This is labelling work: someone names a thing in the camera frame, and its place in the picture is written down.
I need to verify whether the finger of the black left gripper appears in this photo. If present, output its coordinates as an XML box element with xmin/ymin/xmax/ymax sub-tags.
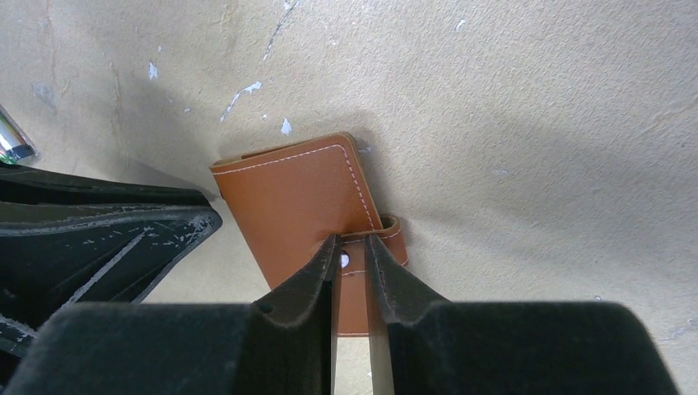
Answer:
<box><xmin>1</xmin><ymin>163</ymin><xmax>208</xmax><ymax>206</ymax></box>
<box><xmin>1</xmin><ymin>202</ymin><xmax>222</xmax><ymax>357</ymax></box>

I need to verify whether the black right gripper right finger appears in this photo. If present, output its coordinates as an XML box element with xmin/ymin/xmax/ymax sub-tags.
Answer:
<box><xmin>365</xmin><ymin>235</ymin><xmax>678</xmax><ymax>394</ymax></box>

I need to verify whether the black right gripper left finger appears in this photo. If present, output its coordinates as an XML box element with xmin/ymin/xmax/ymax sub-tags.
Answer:
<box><xmin>6</xmin><ymin>235</ymin><xmax>342</xmax><ymax>394</ymax></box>

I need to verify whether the brown leather card holder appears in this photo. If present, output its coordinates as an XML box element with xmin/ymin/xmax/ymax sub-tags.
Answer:
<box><xmin>210</xmin><ymin>132</ymin><xmax>409</xmax><ymax>337</ymax></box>

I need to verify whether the pack of coloured markers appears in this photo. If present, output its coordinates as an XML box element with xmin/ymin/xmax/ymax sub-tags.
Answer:
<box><xmin>1</xmin><ymin>106</ymin><xmax>39</xmax><ymax>165</ymax></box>

